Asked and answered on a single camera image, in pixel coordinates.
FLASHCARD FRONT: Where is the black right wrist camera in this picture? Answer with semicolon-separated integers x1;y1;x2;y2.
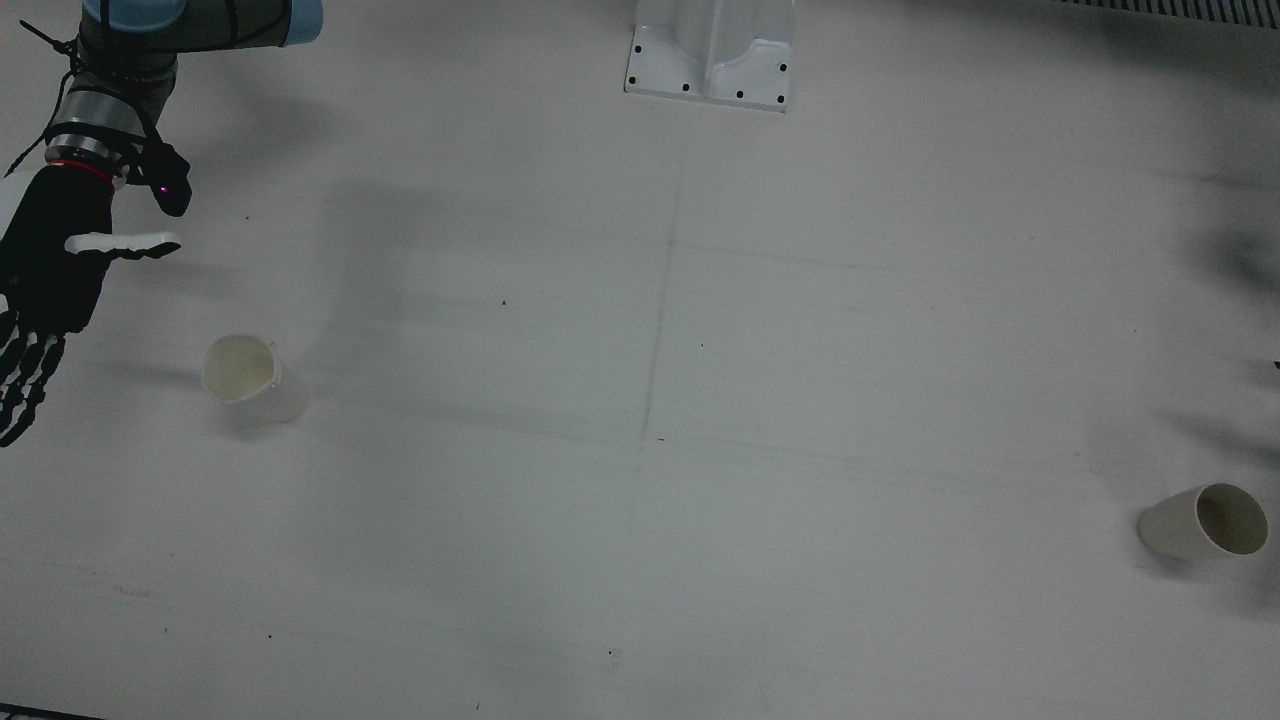
128;140;192;218

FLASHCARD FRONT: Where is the white cup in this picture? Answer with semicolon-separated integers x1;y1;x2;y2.
202;333;311;423

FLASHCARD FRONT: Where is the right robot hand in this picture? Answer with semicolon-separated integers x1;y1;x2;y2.
0;163;184;448

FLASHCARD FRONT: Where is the white metal mounting bracket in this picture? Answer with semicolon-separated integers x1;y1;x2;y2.
624;0;797;113

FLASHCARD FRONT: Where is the dark ribbed metal rail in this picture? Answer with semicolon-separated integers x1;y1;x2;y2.
1060;0;1280;29

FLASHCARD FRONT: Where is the beige cup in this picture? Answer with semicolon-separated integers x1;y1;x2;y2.
1137;483;1269;561

